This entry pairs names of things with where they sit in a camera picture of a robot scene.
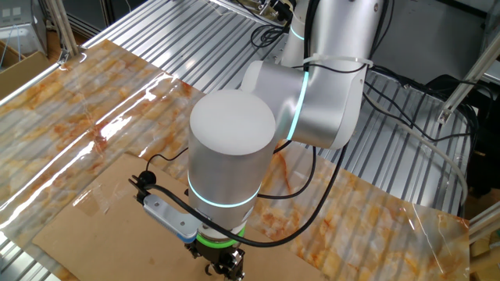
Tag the wooden block pile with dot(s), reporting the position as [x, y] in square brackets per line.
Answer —
[484, 269]

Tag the open cardboard box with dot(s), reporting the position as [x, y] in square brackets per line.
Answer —
[23, 72]

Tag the marble pattern plastic mat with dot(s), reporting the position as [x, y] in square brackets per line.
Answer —
[351, 195]

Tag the grey cabinet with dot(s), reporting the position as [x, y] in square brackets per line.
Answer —
[422, 35]

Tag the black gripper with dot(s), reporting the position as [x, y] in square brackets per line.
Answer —
[211, 254]

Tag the grey device box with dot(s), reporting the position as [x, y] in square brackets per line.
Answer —
[19, 35]

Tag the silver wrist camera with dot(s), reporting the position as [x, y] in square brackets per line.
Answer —
[172, 218]

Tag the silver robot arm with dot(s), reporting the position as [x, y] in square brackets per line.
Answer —
[226, 156]

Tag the white zip tie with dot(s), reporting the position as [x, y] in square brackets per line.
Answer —
[336, 58]

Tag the brown cardboard sheet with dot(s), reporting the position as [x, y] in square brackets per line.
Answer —
[97, 234]

